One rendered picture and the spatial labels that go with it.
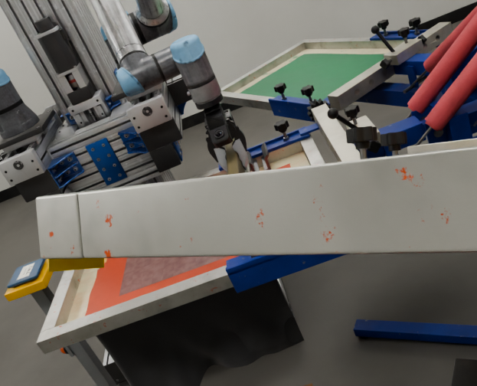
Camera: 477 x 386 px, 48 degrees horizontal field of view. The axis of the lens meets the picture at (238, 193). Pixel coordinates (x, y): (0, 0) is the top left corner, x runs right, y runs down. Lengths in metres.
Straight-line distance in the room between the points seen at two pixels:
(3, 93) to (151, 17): 0.60
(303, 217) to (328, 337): 2.18
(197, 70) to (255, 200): 1.07
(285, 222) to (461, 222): 0.07
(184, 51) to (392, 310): 1.54
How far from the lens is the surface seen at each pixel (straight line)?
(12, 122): 2.12
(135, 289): 1.39
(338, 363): 2.29
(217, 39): 5.17
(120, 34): 1.46
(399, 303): 2.45
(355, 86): 1.81
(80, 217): 0.32
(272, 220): 0.24
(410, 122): 1.45
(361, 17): 5.34
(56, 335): 1.35
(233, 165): 1.31
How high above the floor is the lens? 1.66
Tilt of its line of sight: 26 degrees down
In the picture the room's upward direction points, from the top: 24 degrees counter-clockwise
